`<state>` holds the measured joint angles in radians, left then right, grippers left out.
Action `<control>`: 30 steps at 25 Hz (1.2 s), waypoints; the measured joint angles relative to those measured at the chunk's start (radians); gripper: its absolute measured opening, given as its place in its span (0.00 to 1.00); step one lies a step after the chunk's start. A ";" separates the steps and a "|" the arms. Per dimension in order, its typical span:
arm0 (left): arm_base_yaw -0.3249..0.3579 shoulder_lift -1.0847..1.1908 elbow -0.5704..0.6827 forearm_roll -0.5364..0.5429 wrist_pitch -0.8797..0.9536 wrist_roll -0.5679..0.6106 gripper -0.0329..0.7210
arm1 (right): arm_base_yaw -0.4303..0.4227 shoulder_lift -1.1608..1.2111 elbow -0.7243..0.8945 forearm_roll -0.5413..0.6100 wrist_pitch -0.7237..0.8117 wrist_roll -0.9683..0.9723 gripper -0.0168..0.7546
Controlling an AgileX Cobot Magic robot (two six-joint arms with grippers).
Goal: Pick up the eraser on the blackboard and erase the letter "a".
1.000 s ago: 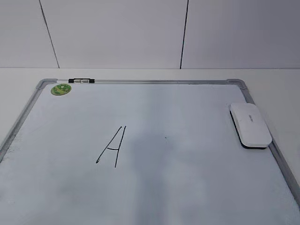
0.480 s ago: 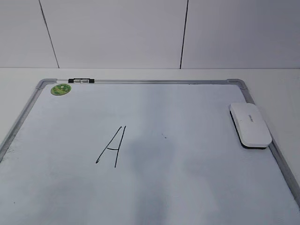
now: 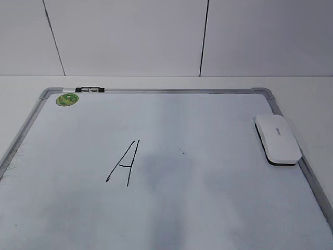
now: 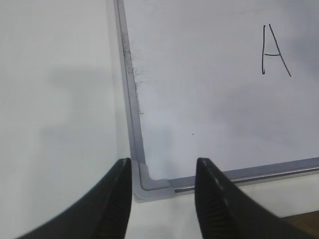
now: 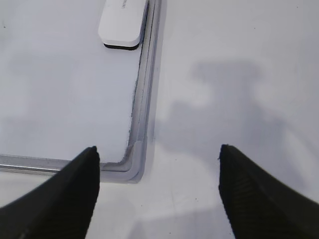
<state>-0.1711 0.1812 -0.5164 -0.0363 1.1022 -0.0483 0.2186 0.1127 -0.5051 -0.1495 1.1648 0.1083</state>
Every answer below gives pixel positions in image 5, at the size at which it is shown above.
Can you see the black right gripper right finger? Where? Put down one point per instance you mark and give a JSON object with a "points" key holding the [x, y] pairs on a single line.
{"points": [[258, 206]]}

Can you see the white board eraser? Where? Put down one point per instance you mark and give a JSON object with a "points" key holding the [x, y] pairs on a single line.
{"points": [[122, 23]]}

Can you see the white board with aluminium frame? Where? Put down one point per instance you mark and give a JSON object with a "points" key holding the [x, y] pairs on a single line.
{"points": [[62, 90]]}

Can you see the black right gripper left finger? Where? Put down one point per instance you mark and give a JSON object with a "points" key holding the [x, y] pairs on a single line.
{"points": [[60, 208]]}

